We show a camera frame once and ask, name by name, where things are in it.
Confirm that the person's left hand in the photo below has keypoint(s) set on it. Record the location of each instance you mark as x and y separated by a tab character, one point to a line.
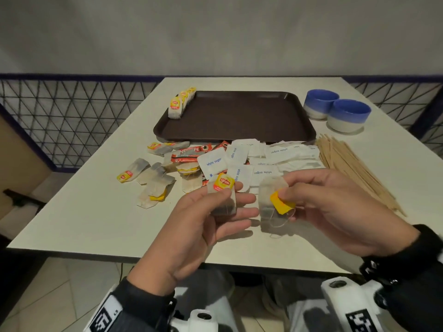
183	238

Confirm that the person's right hand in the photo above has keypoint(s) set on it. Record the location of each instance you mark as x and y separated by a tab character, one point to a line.
346	214

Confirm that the bundle of wooden stir sticks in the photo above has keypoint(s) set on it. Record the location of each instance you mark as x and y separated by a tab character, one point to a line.
346	162

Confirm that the pile of tea bags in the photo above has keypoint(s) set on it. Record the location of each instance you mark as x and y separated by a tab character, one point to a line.
155	186

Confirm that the red Nescafe coffee sachets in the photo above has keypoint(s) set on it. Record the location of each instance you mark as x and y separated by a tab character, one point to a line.
187	155

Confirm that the pile of white sugar packets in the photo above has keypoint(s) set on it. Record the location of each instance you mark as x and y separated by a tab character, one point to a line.
287	152

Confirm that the brown plastic tray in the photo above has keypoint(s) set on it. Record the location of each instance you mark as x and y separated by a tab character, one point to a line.
242	117

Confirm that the person's grey trousers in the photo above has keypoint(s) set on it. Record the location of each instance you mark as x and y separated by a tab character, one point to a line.
297	307

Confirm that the black wristband white markers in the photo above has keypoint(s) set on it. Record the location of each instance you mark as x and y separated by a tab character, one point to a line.
415	290
138	307

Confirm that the blue and white bowl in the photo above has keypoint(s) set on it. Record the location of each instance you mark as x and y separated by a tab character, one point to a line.
347	115
320	101

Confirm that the black metal table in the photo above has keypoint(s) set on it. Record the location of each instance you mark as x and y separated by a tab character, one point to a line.
24	198

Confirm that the purple metal mesh railing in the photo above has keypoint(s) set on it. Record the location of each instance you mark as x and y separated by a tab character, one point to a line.
69	78

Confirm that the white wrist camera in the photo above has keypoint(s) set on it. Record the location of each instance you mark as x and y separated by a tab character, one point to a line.
200	321
346	300

